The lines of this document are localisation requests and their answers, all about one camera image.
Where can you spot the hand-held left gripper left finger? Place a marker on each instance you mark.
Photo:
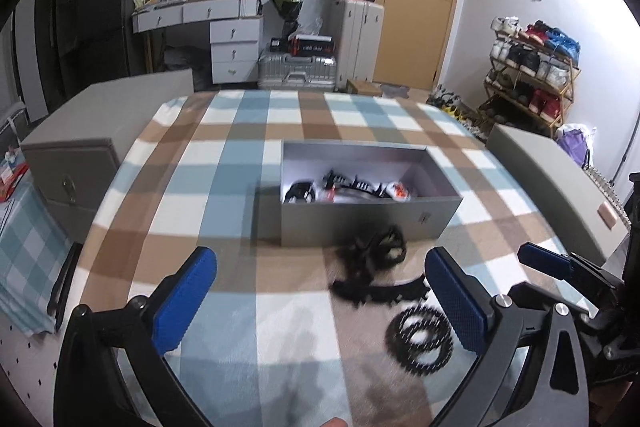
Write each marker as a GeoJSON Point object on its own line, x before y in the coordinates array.
{"type": "Point", "coordinates": [182, 307]}

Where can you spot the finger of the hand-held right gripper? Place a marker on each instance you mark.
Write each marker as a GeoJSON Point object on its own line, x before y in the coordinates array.
{"type": "Point", "coordinates": [545, 257]}
{"type": "Point", "coordinates": [542, 294]}

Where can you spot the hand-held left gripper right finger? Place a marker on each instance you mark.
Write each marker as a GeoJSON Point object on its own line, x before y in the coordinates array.
{"type": "Point", "coordinates": [456, 304]}

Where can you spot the black hair band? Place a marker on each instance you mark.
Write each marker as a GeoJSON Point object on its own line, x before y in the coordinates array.
{"type": "Point", "coordinates": [420, 339]}

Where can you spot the black fuzzy scrunchie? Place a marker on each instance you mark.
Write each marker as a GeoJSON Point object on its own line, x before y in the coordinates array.
{"type": "Point", "coordinates": [352, 254]}

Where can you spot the small clear pink brooch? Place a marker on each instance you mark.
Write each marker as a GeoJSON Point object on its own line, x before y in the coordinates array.
{"type": "Point", "coordinates": [397, 191]}

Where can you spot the grey box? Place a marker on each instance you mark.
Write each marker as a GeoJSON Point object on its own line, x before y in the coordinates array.
{"type": "Point", "coordinates": [350, 222]}

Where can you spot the large black hair claw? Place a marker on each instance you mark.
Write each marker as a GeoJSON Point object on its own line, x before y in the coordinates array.
{"type": "Point", "coordinates": [300, 192]}

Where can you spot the person's left hand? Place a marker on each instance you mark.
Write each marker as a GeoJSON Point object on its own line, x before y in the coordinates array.
{"type": "Point", "coordinates": [334, 422]}

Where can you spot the long grey cabinet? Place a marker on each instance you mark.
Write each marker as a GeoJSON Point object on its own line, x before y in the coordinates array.
{"type": "Point", "coordinates": [540, 167]}

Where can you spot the wicker basket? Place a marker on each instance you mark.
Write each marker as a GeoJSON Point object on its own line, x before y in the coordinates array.
{"type": "Point", "coordinates": [607, 187]}

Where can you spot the thin black pole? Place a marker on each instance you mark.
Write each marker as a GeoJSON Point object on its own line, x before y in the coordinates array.
{"type": "Point", "coordinates": [634, 199]}

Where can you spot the purple plastic bag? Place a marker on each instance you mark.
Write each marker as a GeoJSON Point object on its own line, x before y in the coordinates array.
{"type": "Point", "coordinates": [575, 144]}

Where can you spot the plaid tablecloth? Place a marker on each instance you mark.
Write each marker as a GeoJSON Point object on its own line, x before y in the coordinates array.
{"type": "Point", "coordinates": [225, 167]}

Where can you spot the blue plaid cloth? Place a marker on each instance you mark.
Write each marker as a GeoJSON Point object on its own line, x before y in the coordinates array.
{"type": "Point", "coordinates": [30, 257]}

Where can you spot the pile of loose shoes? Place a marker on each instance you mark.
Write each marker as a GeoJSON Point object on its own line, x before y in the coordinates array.
{"type": "Point", "coordinates": [457, 109]}

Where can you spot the white perforated board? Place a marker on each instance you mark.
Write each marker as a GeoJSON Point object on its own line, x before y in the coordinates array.
{"type": "Point", "coordinates": [22, 382]}

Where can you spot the wooden shoe rack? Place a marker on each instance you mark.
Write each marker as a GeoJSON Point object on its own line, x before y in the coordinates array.
{"type": "Point", "coordinates": [575, 82]}

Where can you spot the rows of sneakers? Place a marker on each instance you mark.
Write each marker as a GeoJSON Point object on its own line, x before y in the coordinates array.
{"type": "Point", "coordinates": [530, 57]}

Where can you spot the red flat box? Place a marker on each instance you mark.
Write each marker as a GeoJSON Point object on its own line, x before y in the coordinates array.
{"type": "Point", "coordinates": [12, 182]}

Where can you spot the grey cabinet with drawers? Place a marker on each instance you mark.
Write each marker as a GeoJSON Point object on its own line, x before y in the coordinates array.
{"type": "Point", "coordinates": [100, 107]}

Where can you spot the grey fur mat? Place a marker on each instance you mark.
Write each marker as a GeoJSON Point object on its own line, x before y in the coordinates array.
{"type": "Point", "coordinates": [395, 90]}

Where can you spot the small closed cardboard box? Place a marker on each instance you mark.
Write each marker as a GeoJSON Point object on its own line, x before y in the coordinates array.
{"type": "Point", "coordinates": [364, 87]}

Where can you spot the grey cloth bundle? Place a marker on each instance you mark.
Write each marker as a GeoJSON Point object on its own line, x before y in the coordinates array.
{"type": "Point", "coordinates": [187, 67]}

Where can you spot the grey storage basket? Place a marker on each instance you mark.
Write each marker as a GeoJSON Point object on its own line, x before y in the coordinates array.
{"type": "Point", "coordinates": [11, 122]}

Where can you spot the silver flat suitcase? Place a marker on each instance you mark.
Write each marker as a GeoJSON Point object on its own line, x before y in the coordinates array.
{"type": "Point", "coordinates": [295, 72]}

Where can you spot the white desk with drawers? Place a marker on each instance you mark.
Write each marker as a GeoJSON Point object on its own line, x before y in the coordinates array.
{"type": "Point", "coordinates": [232, 47]}

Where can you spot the small black box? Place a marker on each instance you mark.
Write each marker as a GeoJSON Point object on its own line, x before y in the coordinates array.
{"type": "Point", "coordinates": [280, 45]}

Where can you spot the white upright suitcase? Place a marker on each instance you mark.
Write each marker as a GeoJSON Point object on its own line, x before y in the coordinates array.
{"type": "Point", "coordinates": [357, 42]}

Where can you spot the white panel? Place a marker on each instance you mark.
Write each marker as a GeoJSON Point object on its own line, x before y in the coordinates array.
{"type": "Point", "coordinates": [32, 57]}

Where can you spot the black box with red stripe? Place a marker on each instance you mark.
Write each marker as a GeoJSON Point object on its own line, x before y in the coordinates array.
{"type": "Point", "coordinates": [314, 45]}

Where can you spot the dark wardrobe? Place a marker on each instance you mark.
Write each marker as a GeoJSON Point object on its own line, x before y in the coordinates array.
{"type": "Point", "coordinates": [60, 32]}

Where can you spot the dark grey refrigerator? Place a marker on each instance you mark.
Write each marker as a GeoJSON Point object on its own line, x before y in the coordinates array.
{"type": "Point", "coordinates": [112, 7]}

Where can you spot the dark wrapped flower bouquet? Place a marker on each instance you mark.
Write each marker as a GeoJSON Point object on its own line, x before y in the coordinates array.
{"type": "Point", "coordinates": [286, 9]}

